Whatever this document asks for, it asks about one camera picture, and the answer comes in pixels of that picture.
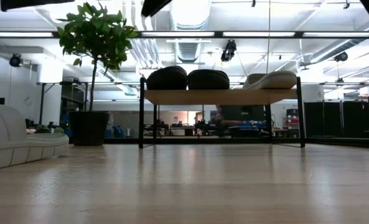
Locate black slide sandal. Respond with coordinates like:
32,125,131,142
187,68,231,91
146,65,189,91

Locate grey slide sandal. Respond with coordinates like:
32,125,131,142
242,70,297,90
0,104,69,172

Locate person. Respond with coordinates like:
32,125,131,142
213,105,232,138

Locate black monitor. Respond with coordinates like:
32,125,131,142
223,105,266,123

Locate blue storage bins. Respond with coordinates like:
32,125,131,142
229,121,264,131

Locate black plant pot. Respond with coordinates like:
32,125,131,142
68,111,110,147

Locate green leafy plant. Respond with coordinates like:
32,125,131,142
56,1,139,112

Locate black partition screens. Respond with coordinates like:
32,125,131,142
304,96,369,139

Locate wooden shelf with black frame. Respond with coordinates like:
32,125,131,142
138,76,306,149

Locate black aluminium rig frame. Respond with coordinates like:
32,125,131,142
62,136,369,149

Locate black ceiling-hung camera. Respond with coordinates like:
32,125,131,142
220,39,238,62

